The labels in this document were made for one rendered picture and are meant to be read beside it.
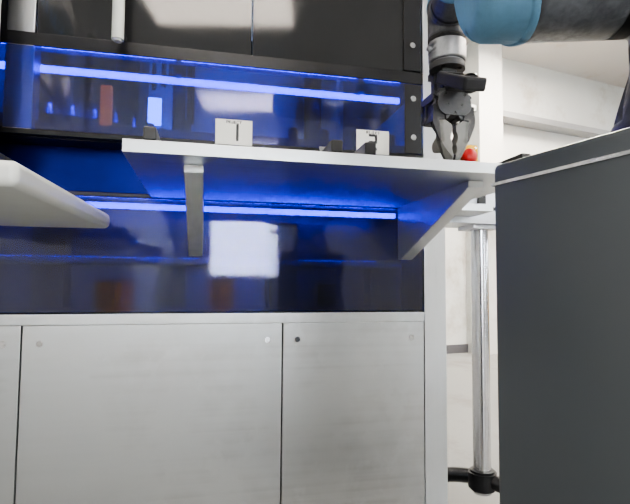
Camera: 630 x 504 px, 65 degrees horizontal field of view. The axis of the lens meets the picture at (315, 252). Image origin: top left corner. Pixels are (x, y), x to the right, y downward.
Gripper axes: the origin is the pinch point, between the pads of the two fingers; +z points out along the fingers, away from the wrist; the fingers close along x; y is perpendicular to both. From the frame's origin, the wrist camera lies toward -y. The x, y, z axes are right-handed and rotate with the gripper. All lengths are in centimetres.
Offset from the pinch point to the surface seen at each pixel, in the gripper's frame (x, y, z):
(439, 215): 0.6, 5.0, 10.4
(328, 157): 28.3, -12.6, 4.5
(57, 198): 67, -15, 13
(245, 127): 38.5, 27.1, -12.1
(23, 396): 83, 28, 48
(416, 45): -4.9, 27.5, -36.9
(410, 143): -2.9, 27.3, -11.1
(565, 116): -346, 387, -167
